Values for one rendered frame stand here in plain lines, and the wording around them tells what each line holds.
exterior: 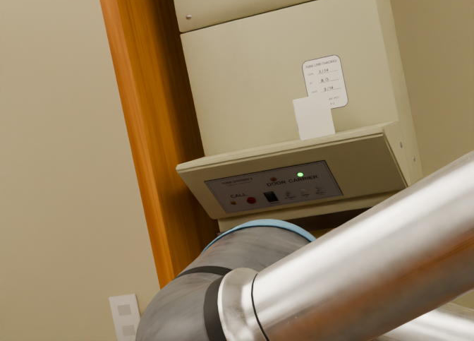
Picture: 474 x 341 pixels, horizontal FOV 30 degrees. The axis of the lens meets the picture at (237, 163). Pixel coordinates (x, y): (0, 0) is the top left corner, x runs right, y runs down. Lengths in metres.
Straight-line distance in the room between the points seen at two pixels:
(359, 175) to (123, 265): 0.87
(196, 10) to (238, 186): 0.29
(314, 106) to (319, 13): 0.16
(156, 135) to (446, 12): 0.65
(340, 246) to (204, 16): 0.89
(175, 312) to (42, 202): 1.49
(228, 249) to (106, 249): 1.32
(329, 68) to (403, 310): 0.82
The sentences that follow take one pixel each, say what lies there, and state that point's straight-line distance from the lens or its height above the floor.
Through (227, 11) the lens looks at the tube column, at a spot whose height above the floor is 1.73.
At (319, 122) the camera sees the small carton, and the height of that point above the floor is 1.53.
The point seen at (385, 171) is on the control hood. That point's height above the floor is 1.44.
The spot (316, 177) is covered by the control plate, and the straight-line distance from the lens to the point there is 1.30.
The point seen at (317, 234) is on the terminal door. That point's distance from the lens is 1.37.
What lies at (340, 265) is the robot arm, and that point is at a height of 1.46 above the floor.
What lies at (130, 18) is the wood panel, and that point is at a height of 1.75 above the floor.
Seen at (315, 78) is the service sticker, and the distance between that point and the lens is 1.35.
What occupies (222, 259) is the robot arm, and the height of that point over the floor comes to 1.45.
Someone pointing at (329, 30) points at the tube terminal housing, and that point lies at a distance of 1.35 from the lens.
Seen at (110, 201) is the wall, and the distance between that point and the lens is 2.02.
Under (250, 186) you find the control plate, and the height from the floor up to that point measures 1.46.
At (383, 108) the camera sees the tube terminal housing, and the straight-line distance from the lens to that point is 1.33.
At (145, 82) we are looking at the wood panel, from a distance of 1.40.
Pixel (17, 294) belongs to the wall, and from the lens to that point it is 2.20.
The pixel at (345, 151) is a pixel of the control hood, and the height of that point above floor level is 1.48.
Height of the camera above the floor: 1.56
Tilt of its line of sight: 3 degrees down
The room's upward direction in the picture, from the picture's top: 12 degrees counter-clockwise
